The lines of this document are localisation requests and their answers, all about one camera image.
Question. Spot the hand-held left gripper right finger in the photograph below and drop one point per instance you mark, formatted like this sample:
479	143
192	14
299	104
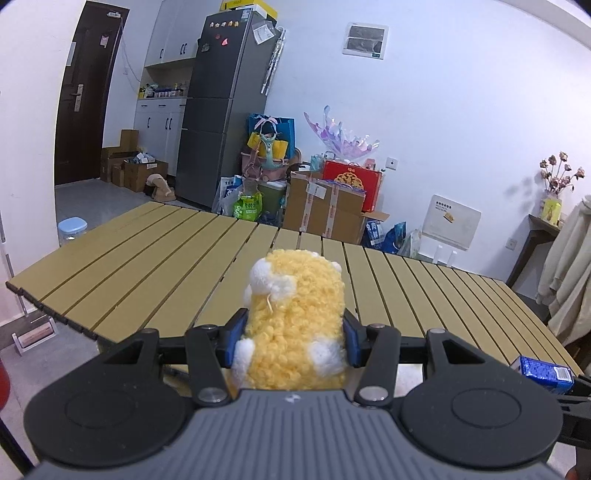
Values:
353	339

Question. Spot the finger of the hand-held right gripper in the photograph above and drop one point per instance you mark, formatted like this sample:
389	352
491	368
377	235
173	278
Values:
582	385
577	427

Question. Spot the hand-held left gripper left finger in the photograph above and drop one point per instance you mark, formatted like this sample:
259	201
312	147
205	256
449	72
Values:
236	341

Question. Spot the blue tissue packet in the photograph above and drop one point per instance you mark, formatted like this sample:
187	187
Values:
540	371

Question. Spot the yellow and white plush toy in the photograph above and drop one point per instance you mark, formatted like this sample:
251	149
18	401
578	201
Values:
291	323

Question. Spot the blue printed bag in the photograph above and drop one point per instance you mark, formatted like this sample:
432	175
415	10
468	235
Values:
385	235

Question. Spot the cream hoodie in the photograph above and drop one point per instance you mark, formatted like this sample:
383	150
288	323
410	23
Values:
568	277

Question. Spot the tan slatted folding table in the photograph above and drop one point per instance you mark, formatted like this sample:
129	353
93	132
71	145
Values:
161	258

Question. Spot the large taped cardboard box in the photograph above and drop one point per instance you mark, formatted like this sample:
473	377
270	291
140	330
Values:
318	212

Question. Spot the green snack bag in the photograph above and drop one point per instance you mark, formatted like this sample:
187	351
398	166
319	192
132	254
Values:
248	207

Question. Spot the blue and white bag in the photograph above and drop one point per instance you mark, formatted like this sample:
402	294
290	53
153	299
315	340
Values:
228	196

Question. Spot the dark green box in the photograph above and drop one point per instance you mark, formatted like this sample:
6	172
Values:
272	196

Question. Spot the red gift box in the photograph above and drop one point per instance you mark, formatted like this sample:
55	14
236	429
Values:
351	177

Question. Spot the dark side table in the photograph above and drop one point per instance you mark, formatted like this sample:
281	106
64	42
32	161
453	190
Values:
540	222

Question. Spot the tan boot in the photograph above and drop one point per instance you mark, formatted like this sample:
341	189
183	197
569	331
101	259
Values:
160	187

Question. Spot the pink bag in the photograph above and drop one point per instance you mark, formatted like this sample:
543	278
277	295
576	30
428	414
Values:
272	173

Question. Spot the yellow vase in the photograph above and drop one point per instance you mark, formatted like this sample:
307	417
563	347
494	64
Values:
551	212

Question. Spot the open cardboard box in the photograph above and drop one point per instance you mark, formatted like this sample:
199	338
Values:
145	177

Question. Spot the yellow bag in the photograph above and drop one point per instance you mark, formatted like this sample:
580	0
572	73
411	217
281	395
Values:
280	148

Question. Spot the iridescent bouquet wrapper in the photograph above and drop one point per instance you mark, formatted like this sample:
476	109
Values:
341	138

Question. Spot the pet water dispenser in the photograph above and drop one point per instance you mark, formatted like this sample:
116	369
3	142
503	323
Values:
71	226

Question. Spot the white lower cabinet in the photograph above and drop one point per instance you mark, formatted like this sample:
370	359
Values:
157	134

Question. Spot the white cabinet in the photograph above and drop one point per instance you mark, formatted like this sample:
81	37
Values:
175	32
157	134

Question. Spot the dark grey refrigerator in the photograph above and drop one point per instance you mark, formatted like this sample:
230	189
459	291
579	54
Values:
217	115

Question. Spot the small cardboard box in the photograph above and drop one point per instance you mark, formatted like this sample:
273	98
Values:
128	139

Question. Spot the dried flower bunch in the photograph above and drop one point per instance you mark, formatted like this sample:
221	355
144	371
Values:
563	157

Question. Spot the red plastic bucket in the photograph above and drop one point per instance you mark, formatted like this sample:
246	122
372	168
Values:
3	383

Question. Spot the dark brown door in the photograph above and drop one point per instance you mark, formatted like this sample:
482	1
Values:
83	138

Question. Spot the row of small bottles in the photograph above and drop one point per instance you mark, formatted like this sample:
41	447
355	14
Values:
164	90

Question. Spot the silver foil strips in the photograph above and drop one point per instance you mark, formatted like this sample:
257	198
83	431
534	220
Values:
272	60

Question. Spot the silver door lock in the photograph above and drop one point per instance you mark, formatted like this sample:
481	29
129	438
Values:
79	98

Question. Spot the white electrical panel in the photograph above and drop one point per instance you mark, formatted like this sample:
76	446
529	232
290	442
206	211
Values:
365	40

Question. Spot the row of fridge magnets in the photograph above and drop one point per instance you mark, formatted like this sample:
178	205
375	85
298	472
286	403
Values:
224	32

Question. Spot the white paper sheet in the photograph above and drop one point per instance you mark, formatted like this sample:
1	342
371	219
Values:
262	32

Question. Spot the white upper cabinet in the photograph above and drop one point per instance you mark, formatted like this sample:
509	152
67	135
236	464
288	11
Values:
175	32

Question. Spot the yellow box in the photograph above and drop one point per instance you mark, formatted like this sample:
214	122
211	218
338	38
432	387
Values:
249	9

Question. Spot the grey wall switch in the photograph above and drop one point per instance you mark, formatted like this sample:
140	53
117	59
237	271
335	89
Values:
511	243

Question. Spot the white wall socket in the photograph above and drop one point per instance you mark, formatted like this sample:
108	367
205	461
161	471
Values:
392	164

